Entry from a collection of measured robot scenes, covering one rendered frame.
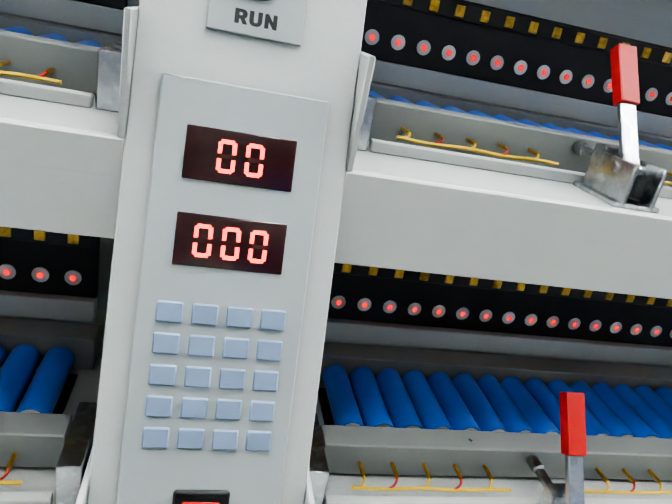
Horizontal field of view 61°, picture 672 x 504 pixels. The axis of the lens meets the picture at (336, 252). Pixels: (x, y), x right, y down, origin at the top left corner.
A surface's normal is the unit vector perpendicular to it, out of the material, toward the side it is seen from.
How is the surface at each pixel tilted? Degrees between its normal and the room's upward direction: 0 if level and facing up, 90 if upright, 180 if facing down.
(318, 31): 90
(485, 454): 109
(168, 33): 90
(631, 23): 90
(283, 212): 90
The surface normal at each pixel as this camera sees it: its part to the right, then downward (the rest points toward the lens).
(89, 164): 0.17, 0.39
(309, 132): 0.22, 0.08
